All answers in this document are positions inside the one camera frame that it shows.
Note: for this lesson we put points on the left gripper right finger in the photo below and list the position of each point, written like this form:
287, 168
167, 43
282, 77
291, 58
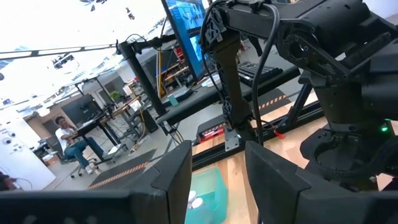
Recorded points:
280, 199

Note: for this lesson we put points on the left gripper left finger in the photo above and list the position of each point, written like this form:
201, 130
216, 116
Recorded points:
140, 205

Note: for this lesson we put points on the small white-capped pill bottle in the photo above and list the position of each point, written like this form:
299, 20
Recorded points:
197, 203

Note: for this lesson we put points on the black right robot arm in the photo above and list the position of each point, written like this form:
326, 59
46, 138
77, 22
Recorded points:
326, 18

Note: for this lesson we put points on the teal translucent plastic bin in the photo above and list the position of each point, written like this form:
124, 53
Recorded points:
214, 193

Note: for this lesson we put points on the black mat striped edges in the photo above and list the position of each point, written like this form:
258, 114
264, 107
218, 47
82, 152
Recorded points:
273, 96
124, 169

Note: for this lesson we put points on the black background desk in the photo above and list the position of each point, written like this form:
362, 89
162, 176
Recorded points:
90, 126

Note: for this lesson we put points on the black box red lights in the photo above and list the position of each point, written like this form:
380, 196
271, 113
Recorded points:
211, 130

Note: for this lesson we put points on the person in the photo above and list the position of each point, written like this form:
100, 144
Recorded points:
4, 182
66, 137

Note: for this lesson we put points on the small teal box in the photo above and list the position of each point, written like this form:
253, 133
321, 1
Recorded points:
173, 100

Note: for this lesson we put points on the backlit keyboard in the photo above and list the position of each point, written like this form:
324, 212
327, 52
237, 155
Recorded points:
258, 73

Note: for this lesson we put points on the small green background plant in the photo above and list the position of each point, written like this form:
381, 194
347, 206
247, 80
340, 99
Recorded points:
115, 95

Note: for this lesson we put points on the black background monitor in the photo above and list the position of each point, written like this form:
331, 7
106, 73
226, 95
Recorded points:
79, 109

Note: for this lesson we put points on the black side desk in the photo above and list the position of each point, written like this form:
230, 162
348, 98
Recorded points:
199, 99

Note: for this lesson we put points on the black power adapter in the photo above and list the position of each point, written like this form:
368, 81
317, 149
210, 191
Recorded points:
185, 92

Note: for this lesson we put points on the round white device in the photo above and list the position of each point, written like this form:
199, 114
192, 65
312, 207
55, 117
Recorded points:
213, 81

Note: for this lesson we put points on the blue-screen monitor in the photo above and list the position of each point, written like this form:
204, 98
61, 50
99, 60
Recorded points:
186, 18

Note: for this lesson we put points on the silver mounting bracket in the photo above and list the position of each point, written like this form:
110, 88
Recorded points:
231, 140

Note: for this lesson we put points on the black aluminium table frame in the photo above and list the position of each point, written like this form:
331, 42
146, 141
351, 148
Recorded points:
211, 154

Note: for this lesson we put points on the black slanted post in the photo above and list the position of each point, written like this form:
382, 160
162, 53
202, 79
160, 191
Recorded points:
143, 77

